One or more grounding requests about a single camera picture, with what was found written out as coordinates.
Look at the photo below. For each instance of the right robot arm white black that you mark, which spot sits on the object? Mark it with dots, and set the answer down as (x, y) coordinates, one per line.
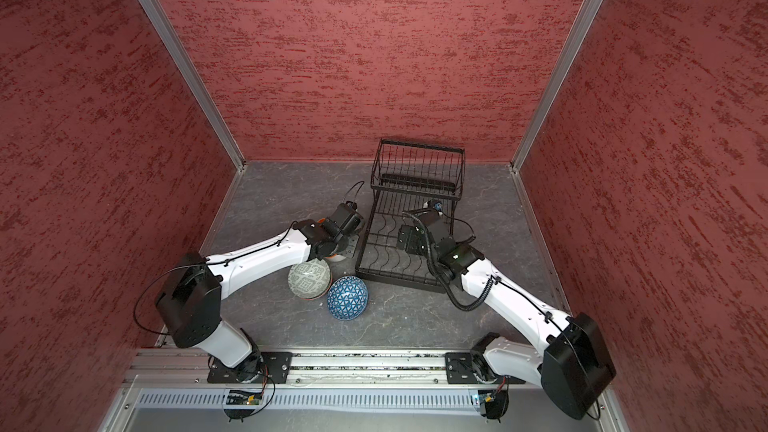
(569, 358)

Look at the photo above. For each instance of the right corner aluminium profile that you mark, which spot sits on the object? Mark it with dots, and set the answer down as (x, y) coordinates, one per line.
(580, 27)

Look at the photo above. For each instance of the black wire dish rack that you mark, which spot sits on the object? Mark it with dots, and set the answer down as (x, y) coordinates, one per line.
(406, 176)

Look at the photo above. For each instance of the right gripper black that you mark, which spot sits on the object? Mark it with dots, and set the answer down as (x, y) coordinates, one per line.
(413, 233)

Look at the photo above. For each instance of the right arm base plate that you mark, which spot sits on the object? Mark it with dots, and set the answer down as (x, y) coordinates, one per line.
(467, 368)

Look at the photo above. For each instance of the blue patterned ceramic bowl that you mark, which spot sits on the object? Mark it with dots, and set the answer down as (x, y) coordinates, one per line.
(347, 298)

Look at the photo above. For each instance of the white perforated cable duct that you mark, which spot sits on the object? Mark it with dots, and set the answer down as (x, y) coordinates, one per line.
(437, 401)

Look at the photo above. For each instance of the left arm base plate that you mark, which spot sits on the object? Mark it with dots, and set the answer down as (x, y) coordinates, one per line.
(264, 367)

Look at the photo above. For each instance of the corner aluminium profile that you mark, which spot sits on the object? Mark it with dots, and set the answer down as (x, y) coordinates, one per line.
(173, 44)
(580, 27)

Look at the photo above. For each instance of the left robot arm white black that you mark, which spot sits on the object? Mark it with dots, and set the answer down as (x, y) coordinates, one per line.
(190, 299)

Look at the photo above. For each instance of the aluminium mounting rail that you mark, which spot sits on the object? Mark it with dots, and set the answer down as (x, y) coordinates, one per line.
(415, 368)

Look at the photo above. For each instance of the left corner aluminium profile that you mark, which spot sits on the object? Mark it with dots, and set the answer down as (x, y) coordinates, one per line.
(173, 44)

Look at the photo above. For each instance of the white pink bowl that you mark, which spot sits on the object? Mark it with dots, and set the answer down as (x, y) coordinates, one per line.
(338, 257)

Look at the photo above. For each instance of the green patterned ceramic bowl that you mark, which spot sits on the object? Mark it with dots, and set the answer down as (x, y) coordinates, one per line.
(310, 280)

